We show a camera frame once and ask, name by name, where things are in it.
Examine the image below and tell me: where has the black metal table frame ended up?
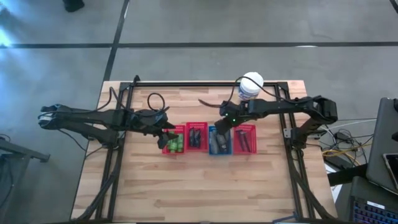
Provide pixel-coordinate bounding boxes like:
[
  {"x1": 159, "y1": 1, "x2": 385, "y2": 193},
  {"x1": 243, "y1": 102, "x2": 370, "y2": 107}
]
[{"x1": 93, "y1": 75, "x2": 330, "y2": 222}]

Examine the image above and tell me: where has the smartphone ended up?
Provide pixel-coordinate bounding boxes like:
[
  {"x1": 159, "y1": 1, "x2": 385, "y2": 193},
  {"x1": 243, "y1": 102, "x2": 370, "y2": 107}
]
[{"x1": 382, "y1": 152, "x2": 398, "y2": 191}]

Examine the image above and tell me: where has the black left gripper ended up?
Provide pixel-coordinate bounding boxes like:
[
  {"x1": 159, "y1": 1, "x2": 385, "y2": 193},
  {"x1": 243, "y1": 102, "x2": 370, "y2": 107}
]
[{"x1": 130, "y1": 108, "x2": 180, "y2": 150}]

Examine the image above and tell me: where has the red plastic mesh basket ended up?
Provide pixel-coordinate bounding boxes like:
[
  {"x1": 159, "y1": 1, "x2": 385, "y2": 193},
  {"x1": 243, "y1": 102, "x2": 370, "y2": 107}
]
[
  {"x1": 185, "y1": 121, "x2": 210, "y2": 153},
  {"x1": 162, "y1": 124, "x2": 187, "y2": 155},
  {"x1": 233, "y1": 123, "x2": 258, "y2": 155}
]

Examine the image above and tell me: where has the black power strip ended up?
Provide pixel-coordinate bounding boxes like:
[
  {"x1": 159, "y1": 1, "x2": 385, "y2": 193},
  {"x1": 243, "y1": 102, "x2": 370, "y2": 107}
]
[{"x1": 323, "y1": 154, "x2": 354, "y2": 170}]

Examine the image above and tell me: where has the person's foot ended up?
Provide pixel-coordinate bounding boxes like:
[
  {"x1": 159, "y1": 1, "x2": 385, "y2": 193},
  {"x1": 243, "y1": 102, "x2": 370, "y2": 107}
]
[{"x1": 62, "y1": 0, "x2": 85, "y2": 13}]

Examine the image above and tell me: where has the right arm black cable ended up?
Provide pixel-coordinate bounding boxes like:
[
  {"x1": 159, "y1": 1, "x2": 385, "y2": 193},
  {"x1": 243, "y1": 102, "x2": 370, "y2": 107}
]
[{"x1": 198, "y1": 76, "x2": 312, "y2": 109}]

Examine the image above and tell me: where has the grey metal desk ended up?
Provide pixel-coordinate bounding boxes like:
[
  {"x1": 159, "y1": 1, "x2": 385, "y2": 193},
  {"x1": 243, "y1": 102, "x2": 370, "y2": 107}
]
[{"x1": 0, "y1": 134, "x2": 51, "y2": 224}]

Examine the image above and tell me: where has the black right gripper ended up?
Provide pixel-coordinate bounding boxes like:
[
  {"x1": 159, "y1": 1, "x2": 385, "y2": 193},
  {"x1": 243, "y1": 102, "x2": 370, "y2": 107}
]
[{"x1": 214, "y1": 100, "x2": 251, "y2": 136}]

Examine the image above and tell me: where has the blue plastic mesh basket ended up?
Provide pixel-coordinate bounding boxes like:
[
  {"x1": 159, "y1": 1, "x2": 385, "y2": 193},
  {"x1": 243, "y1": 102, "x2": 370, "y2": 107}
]
[{"x1": 208, "y1": 125, "x2": 233, "y2": 156}]

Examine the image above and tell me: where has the white paper sheet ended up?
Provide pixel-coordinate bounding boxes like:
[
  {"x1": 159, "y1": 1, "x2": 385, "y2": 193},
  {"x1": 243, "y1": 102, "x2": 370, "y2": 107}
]
[{"x1": 324, "y1": 163, "x2": 343, "y2": 203}]

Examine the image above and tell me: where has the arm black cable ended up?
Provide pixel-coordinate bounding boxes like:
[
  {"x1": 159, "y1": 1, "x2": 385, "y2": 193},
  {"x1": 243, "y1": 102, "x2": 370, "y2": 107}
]
[
  {"x1": 108, "y1": 86, "x2": 170, "y2": 114},
  {"x1": 198, "y1": 76, "x2": 312, "y2": 109}
]

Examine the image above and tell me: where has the blue clamp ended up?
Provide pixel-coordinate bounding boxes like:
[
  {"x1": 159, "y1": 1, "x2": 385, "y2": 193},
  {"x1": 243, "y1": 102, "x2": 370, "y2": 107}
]
[{"x1": 272, "y1": 212, "x2": 299, "y2": 224}]

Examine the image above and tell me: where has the grey laptop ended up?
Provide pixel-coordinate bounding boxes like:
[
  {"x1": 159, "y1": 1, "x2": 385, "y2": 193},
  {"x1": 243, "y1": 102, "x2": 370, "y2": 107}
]
[{"x1": 366, "y1": 97, "x2": 398, "y2": 195}]

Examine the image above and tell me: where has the yellow cable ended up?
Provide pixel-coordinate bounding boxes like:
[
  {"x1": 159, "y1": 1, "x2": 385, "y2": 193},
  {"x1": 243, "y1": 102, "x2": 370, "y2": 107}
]
[{"x1": 322, "y1": 149, "x2": 368, "y2": 158}]

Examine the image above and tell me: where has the dark keyboard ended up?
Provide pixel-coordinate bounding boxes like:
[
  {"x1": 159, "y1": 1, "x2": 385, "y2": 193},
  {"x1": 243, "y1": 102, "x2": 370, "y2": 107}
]
[{"x1": 353, "y1": 198, "x2": 398, "y2": 224}]

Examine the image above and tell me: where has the white wipes canister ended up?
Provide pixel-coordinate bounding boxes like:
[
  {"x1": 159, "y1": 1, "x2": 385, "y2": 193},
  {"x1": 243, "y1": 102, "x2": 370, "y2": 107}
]
[{"x1": 238, "y1": 72, "x2": 265, "y2": 101}]

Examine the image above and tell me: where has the black strap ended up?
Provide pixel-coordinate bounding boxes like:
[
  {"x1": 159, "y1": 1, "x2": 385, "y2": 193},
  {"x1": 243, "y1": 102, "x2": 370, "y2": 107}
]
[{"x1": 326, "y1": 164, "x2": 368, "y2": 187}]

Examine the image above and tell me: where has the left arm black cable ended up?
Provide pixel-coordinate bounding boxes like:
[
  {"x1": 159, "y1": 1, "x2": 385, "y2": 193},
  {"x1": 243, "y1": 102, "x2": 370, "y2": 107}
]
[{"x1": 108, "y1": 86, "x2": 170, "y2": 114}]

